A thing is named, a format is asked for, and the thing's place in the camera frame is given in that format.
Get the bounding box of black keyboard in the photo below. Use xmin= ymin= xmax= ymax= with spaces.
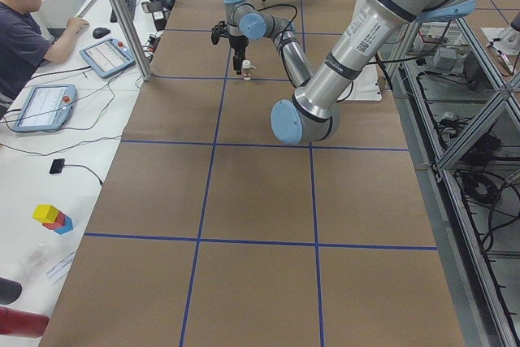
xmin=109 ymin=0 xmax=139 ymax=24

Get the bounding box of far blue teach pendant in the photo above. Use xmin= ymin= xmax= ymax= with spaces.
xmin=79 ymin=38 xmax=135 ymax=79

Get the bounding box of blue teach pendant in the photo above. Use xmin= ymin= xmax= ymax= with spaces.
xmin=79 ymin=38 xmax=135 ymax=79
xmin=11 ymin=85 xmax=77 ymax=133

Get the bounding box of black computer mouse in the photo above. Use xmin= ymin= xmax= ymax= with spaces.
xmin=92 ymin=27 xmax=111 ymax=39

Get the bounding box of near blue teach pendant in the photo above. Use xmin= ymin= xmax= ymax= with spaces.
xmin=11 ymin=85 xmax=77 ymax=133

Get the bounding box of small black box device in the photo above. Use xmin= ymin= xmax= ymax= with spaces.
xmin=49 ymin=158 xmax=65 ymax=175

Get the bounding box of seated person dark shirt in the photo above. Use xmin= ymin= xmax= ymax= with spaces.
xmin=1 ymin=0 xmax=89 ymax=113

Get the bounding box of blue wooden block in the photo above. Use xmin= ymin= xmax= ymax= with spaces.
xmin=53 ymin=216 xmax=73 ymax=235

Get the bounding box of red wooden block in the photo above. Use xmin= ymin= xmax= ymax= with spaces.
xmin=42 ymin=212 xmax=67 ymax=231

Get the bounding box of yellow wooden block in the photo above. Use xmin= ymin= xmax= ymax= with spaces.
xmin=32 ymin=204 xmax=59 ymax=223

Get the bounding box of red cylinder object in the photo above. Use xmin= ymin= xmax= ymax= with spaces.
xmin=1 ymin=307 xmax=50 ymax=338

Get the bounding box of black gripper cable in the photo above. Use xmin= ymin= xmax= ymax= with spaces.
xmin=259 ymin=4 xmax=299 ymax=35

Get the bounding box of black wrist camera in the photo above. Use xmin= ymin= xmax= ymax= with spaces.
xmin=210 ymin=20 xmax=228 ymax=46

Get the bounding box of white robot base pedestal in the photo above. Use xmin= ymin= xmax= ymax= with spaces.
xmin=336 ymin=50 xmax=382 ymax=103

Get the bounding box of aluminium frame post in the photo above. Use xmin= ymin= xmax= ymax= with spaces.
xmin=109 ymin=0 xmax=151 ymax=81

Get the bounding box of aluminium table side frame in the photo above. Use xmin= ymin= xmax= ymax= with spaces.
xmin=381 ymin=10 xmax=519 ymax=346

